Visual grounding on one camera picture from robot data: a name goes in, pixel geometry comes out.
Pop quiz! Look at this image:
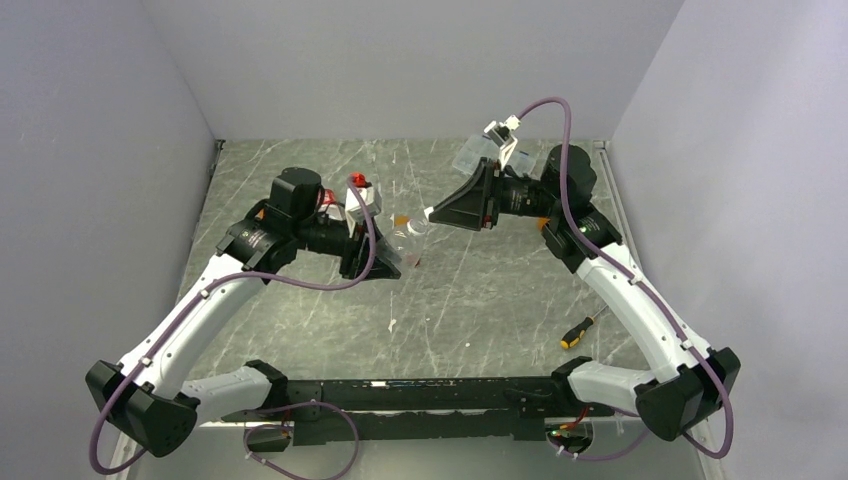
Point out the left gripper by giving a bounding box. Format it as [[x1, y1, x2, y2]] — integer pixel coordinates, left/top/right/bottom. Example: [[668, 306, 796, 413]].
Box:
[[293, 215, 401, 281]]

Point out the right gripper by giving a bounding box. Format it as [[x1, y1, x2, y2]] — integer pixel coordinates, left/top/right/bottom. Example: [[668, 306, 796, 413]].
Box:
[[429, 157, 561, 232]]

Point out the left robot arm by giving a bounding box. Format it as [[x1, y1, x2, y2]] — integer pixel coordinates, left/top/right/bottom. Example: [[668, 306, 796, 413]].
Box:
[[85, 167, 399, 464]]

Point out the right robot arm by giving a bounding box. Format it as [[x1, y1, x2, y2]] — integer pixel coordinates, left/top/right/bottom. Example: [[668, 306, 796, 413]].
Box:
[[425, 145, 741, 441]]

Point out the clear red-label water bottle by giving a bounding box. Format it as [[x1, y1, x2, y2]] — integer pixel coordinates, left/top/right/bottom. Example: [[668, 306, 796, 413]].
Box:
[[318, 189, 345, 221]]

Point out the clear plastic organizer box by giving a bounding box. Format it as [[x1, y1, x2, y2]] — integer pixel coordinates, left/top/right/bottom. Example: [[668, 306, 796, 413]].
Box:
[[452, 135, 537, 176]]

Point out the black yellow screwdriver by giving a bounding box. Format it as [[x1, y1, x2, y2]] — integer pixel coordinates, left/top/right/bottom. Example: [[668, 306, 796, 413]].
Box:
[[560, 307, 607, 350]]

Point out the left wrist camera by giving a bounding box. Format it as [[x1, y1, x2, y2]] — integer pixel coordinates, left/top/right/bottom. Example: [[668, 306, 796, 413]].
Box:
[[343, 172, 382, 232]]

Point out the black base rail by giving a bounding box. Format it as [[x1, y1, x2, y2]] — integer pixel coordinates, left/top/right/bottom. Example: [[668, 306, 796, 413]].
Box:
[[227, 376, 613, 446]]

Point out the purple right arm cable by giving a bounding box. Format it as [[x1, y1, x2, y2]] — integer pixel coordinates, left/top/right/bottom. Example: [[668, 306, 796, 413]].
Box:
[[517, 97, 735, 463]]

